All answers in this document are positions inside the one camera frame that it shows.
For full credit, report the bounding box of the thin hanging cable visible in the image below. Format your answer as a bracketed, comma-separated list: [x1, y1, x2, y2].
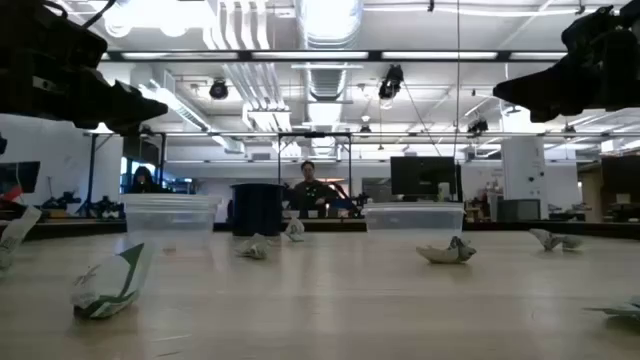
[453, 0, 462, 159]

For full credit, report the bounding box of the narrow black frame stand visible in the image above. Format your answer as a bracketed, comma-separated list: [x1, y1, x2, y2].
[277, 131, 353, 201]

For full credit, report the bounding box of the white pillar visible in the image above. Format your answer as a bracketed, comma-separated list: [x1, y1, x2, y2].
[500, 136, 548, 221]

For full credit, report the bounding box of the tall clear plastic container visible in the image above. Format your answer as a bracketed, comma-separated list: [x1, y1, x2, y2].
[121, 193, 223, 247]

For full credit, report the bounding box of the person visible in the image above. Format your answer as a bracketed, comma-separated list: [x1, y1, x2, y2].
[288, 160, 342, 219]
[127, 165, 162, 195]

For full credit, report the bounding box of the small black monitor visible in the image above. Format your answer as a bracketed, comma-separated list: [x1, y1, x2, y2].
[0, 160, 42, 195]

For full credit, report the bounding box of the grey box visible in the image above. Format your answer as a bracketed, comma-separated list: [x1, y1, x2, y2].
[496, 198, 542, 223]

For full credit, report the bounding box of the small black background robot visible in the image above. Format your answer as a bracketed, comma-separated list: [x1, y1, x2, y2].
[40, 191, 82, 211]
[94, 195, 125, 219]

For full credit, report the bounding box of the hanging black ceiling camera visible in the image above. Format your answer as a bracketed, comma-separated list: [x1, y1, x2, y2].
[377, 63, 405, 101]

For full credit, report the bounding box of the black ceiling light rail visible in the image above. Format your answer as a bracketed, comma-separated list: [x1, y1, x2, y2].
[99, 48, 569, 63]

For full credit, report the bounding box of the large black monitor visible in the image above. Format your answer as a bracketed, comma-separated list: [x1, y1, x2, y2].
[389, 155, 464, 202]

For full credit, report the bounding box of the black mug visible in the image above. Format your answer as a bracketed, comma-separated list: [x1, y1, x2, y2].
[229, 182, 286, 238]

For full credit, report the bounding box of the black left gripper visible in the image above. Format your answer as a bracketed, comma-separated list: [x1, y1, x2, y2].
[0, 62, 169, 135]

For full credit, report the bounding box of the white green wrapper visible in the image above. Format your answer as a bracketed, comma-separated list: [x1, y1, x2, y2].
[415, 235, 478, 265]
[583, 294, 640, 322]
[283, 217, 306, 243]
[528, 227, 585, 253]
[0, 205, 43, 272]
[234, 232, 274, 261]
[69, 241, 157, 320]

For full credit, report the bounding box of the shallow clear plastic container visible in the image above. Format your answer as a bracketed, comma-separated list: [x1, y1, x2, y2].
[360, 201, 467, 240]

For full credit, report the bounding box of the silver ventilation duct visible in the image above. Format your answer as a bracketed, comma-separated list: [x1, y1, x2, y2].
[294, 0, 365, 101]

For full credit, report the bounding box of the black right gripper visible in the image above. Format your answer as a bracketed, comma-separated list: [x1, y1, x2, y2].
[492, 29, 640, 124]

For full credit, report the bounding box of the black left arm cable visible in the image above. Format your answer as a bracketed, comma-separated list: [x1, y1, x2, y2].
[42, 0, 119, 29]

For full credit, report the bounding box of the wide black frame stand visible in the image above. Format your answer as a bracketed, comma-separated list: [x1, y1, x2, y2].
[87, 130, 167, 217]

